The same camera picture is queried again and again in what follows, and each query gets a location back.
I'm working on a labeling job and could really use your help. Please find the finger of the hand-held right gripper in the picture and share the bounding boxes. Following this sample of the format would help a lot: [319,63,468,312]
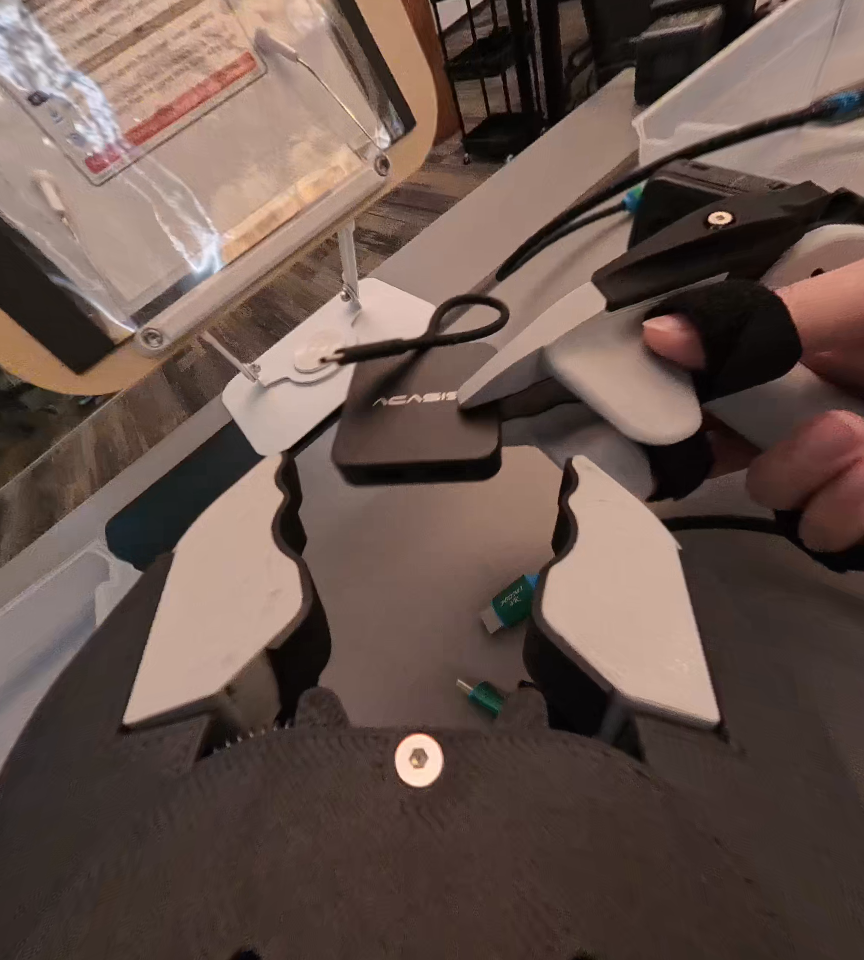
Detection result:
[456,281,650,412]
[501,411,658,502]

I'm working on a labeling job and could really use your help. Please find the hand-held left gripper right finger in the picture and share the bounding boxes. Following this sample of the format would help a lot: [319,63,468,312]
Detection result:
[522,456,725,744]

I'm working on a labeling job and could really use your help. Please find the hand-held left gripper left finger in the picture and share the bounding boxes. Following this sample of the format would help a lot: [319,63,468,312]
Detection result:
[122,453,333,732]

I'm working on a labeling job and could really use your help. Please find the thin braided HDMI cable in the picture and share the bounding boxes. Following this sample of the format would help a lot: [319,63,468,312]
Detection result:
[458,572,540,716]
[493,63,864,285]

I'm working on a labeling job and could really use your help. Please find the black square adapter box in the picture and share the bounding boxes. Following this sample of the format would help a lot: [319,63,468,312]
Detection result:
[330,341,505,486]

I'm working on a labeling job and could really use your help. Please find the clear plastic organizer bin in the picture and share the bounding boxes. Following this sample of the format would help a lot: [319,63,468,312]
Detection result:
[630,0,864,249]

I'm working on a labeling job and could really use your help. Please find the short black looped cable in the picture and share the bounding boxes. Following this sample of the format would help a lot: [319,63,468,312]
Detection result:
[321,294,512,369]

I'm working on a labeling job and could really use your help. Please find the person's right hand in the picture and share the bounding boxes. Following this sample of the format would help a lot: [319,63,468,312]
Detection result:
[642,240,864,554]

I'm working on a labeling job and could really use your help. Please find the dark desk pad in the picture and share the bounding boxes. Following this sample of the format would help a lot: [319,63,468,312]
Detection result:
[105,420,283,573]

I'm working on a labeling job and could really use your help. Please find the black power adapter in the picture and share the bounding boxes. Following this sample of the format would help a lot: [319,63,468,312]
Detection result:
[633,6,727,108]

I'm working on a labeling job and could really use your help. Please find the white sign stand base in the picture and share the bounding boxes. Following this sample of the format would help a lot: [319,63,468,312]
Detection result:
[199,225,436,457]

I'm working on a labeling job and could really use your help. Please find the instruction sign on wooden board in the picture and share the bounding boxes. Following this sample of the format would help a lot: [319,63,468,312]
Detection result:
[0,0,439,395]

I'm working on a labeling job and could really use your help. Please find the black wire shelf cart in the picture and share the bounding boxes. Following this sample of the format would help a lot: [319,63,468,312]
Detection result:
[432,0,554,162]

